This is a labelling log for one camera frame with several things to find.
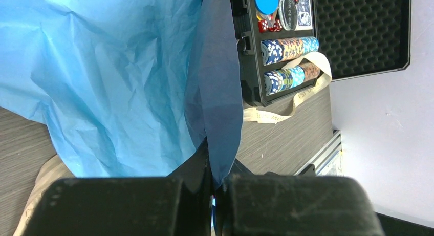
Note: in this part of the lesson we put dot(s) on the cream satin ribbon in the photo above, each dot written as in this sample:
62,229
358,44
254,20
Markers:
55,169

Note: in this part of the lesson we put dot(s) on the blue round chip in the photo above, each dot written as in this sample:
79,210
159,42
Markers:
266,6

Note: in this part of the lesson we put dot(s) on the blue paper bouquet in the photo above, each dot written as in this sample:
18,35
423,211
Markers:
127,88

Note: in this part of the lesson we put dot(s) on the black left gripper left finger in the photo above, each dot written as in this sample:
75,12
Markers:
178,204

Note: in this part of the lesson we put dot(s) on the playing card deck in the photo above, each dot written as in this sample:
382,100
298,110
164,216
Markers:
304,15

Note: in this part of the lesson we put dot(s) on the black poker chip case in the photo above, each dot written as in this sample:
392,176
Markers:
358,37

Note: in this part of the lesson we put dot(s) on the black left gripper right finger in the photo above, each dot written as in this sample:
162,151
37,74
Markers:
271,204

